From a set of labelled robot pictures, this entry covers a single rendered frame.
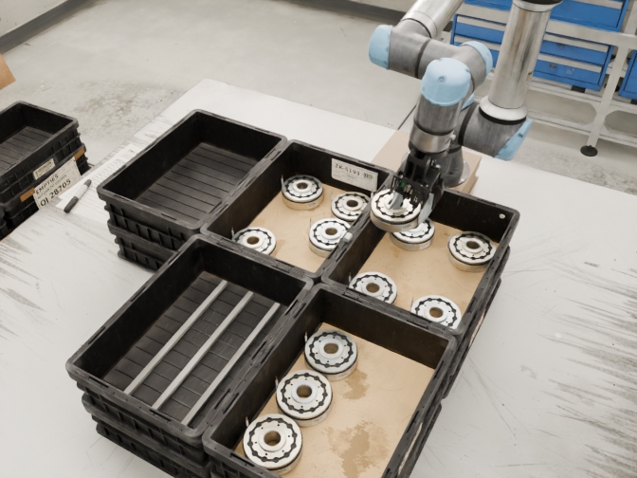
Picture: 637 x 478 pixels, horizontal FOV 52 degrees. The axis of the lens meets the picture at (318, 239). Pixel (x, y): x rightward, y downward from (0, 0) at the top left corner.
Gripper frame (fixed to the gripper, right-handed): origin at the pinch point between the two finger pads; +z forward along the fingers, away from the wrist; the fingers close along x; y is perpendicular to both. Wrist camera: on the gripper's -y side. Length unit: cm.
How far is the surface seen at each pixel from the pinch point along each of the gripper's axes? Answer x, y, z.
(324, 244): -16.0, 4.1, 16.2
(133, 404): -24, 60, 10
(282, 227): -28.7, 1.1, 20.9
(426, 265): 6.1, -3.3, 16.4
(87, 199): -89, 6, 42
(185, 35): -211, -197, 131
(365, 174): -17.1, -18.1, 12.3
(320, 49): -127, -220, 120
